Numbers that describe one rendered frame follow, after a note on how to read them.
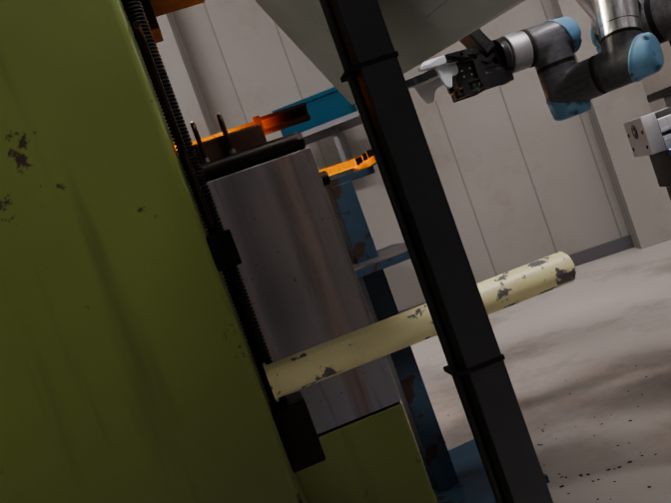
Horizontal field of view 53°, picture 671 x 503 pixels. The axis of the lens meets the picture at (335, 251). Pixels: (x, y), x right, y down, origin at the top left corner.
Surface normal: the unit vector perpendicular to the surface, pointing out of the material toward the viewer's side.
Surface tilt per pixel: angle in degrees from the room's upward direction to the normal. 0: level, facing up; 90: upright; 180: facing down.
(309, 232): 90
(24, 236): 90
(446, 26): 120
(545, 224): 90
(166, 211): 90
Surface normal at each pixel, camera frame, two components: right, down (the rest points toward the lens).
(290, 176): 0.15, 0.00
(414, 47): -0.51, 0.73
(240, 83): -0.13, 0.10
